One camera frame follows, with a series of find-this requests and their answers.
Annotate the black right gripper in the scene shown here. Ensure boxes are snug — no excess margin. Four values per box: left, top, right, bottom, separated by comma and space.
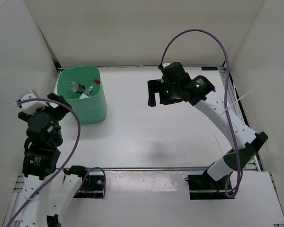
148, 79, 182, 107

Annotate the clear bottle white label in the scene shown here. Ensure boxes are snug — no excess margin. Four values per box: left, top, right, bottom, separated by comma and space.
79, 93, 89, 99

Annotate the clear bottle blue cap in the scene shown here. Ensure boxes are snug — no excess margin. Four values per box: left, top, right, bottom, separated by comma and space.
68, 81, 80, 93

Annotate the clear bottle red label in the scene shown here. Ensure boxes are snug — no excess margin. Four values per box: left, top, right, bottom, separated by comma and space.
86, 79, 100, 97

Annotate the clear bottle black label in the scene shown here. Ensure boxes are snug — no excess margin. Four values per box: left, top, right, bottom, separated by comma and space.
72, 83, 85, 94

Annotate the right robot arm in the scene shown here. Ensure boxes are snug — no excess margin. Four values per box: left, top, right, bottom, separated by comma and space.
147, 62, 268, 189

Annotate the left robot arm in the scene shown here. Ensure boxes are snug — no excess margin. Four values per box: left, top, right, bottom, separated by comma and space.
16, 90, 90, 227

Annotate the green plastic bin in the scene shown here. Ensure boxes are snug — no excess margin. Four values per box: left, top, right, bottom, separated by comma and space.
57, 66, 107, 124

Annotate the blue label sticker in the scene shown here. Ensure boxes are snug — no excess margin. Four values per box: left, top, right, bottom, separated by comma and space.
201, 67, 218, 71

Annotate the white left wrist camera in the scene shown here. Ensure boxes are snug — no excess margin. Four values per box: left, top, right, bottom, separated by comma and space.
15, 89, 49, 116

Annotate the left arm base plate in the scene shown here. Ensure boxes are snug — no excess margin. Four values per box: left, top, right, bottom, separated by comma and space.
73, 169, 106, 199

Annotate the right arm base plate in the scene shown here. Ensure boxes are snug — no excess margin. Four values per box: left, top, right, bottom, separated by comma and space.
184, 175, 229, 200

